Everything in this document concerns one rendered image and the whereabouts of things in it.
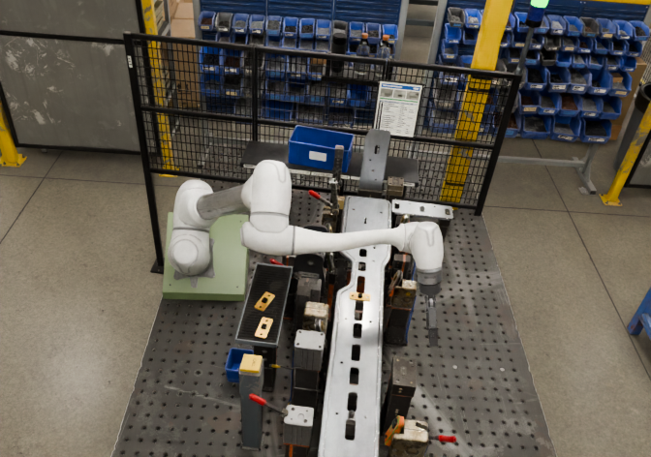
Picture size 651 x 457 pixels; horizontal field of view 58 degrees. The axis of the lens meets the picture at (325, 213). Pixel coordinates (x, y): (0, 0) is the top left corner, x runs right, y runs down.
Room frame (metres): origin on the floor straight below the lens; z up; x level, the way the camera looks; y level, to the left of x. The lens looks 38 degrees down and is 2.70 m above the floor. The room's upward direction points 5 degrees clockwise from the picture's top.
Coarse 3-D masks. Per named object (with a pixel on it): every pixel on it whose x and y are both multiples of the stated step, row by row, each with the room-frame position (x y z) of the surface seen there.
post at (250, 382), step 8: (240, 376) 1.12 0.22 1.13; (248, 376) 1.11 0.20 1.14; (256, 376) 1.11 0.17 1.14; (240, 384) 1.12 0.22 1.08; (248, 384) 1.11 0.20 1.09; (256, 384) 1.11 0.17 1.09; (240, 392) 1.12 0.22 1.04; (248, 392) 1.11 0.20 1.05; (256, 392) 1.11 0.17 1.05; (240, 400) 1.13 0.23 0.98; (248, 400) 1.12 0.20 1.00; (248, 408) 1.12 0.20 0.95; (256, 408) 1.12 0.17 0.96; (248, 416) 1.12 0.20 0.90; (256, 416) 1.12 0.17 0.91; (248, 424) 1.12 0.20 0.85; (256, 424) 1.12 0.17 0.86; (248, 432) 1.12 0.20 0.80; (256, 432) 1.12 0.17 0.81; (248, 440) 1.12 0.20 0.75; (256, 440) 1.12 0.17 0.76; (240, 448) 1.11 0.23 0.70; (248, 448) 1.11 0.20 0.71; (256, 448) 1.12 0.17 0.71
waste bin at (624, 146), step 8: (640, 88) 4.42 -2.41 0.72; (648, 88) 4.52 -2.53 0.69; (640, 96) 4.33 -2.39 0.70; (648, 96) 4.52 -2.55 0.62; (640, 104) 4.30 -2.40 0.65; (648, 104) 4.23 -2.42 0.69; (640, 112) 4.28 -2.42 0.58; (632, 120) 4.36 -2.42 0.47; (640, 120) 4.26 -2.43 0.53; (632, 128) 4.31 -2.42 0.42; (624, 136) 4.40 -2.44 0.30; (632, 136) 4.28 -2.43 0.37; (624, 144) 4.33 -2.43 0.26; (624, 152) 4.29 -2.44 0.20; (616, 160) 4.36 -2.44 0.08; (616, 168) 4.31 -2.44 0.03
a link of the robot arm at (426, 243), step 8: (424, 224) 1.59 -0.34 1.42; (432, 224) 1.59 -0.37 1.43; (416, 232) 1.57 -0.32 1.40; (424, 232) 1.55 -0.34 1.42; (432, 232) 1.55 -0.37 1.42; (440, 232) 1.57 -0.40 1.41; (416, 240) 1.55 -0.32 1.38; (424, 240) 1.53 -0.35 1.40; (432, 240) 1.54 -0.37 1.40; (440, 240) 1.55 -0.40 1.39; (416, 248) 1.54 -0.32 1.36; (424, 248) 1.52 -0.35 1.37; (432, 248) 1.52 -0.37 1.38; (440, 248) 1.53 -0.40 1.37; (416, 256) 1.53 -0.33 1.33; (424, 256) 1.51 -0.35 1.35; (432, 256) 1.51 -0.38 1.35; (440, 256) 1.52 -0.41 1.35; (416, 264) 1.53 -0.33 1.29; (424, 264) 1.50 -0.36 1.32; (432, 264) 1.50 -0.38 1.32; (440, 264) 1.51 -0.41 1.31
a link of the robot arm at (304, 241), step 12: (300, 228) 1.54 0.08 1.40; (396, 228) 1.69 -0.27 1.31; (408, 228) 1.67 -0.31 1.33; (300, 240) 1.49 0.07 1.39; (312, 240) 1.50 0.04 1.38; (324, 240) 1.51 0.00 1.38; (336, 240) 1.52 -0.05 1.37; (348, 240) 1.55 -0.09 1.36; (360, 240) 1.58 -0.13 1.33; (372, 240) 1.61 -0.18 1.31; (384, 240) 1.64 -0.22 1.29; (396, 240) 1.65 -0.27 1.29; (408, 240) 1.64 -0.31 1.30; (300, 252) 1.48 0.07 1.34; (312, 252) 1.49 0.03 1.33; (408, 252) 1.63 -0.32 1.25
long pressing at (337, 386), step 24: (360, 216) 2.13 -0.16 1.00; (384, 216) 2.15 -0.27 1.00; (384, 264) 1.83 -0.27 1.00; (336, 312) 1.53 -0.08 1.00; (336, 336) 1.42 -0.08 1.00; (336, 360) 1.31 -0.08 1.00; (360, 360) 1.32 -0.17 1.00; (336, 384) 1.21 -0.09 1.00; (360, 384) 1.22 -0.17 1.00; (336, 408) 1.12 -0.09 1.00; (360, 408) 1.13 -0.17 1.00; (336, 432) 1.03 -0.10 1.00; (360, 432) 1.04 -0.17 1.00; (336, 456) 0.95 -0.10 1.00; (360, 456) 0.96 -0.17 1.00
